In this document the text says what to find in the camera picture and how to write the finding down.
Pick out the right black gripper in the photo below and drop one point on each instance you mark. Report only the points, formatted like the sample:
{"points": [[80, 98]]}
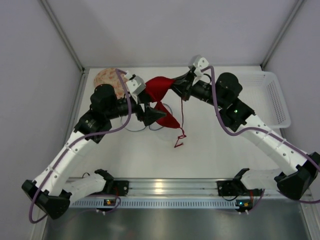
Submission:
{"points": [[182, 87]]}

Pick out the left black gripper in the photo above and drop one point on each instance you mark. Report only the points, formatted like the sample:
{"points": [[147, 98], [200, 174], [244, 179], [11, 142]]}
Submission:
{"points": [[142, 107]]}

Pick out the clear plastic dome insert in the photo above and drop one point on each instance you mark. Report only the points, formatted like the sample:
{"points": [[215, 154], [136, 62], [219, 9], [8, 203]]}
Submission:
{"points": [[137, 128]]}

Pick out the pink floral mesh laundry bag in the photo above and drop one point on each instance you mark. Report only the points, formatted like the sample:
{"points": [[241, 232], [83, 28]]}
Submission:
{"points": [[109, 76]]}

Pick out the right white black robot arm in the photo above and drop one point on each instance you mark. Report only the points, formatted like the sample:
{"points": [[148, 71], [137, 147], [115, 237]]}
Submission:
{"points": [[296, 169]]}

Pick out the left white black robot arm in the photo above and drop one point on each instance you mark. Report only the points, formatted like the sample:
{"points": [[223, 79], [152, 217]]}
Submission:
{"points": [[51, 191]]}

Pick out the white plastic basket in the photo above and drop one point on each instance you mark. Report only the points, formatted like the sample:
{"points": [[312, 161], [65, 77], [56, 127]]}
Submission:
{"points": [[262, 92]]}

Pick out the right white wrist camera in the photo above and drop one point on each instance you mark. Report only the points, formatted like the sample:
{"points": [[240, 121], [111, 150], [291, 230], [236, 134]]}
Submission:
{"points": [[196, 64]]}

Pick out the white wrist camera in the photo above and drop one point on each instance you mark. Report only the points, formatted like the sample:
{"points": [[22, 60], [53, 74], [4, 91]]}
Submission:
{"points": [[135, 85], [196, 64]]}

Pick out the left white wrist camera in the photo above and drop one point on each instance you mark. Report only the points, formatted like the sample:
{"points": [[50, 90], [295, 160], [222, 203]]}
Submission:
{"points": [[135, 85]]}

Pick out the aluminium mounting rail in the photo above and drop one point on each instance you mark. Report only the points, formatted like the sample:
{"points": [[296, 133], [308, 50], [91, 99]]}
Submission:
{"points": [[138, 187]]}

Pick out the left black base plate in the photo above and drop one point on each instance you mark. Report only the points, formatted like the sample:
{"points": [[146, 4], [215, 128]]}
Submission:
{"points": [[117, 186]]}

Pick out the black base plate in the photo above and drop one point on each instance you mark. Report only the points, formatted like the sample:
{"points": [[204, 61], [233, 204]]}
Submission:
{"points": [[232, 187], [117, 186]]}

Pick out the grey slotted cable duct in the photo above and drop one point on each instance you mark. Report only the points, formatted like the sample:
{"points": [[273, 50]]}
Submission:
{"points": [[160, 203]]}

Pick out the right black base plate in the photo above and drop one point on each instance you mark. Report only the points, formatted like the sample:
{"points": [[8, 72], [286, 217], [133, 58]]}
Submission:
{"points": [[232, 187]]}

